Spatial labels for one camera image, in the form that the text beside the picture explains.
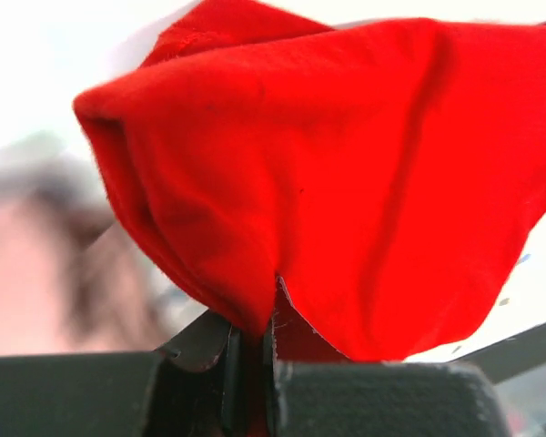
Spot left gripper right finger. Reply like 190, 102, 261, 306
262, 275, 515, 437

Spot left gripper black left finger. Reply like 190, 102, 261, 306
0, 311, 244, 437

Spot red t shirt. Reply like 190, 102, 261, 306
74, 1, 546, 361

